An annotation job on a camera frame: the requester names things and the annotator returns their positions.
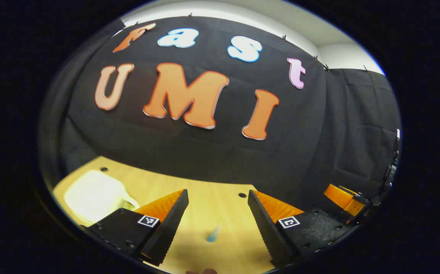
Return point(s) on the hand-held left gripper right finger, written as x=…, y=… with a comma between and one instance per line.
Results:
x=267, y=228

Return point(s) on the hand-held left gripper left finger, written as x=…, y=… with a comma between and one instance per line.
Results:
x=168, y=228

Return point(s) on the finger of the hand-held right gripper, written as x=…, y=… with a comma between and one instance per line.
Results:
x=343, y=198

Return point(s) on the blue translucent squeeze tube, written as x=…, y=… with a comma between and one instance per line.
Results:
x=212, y=235

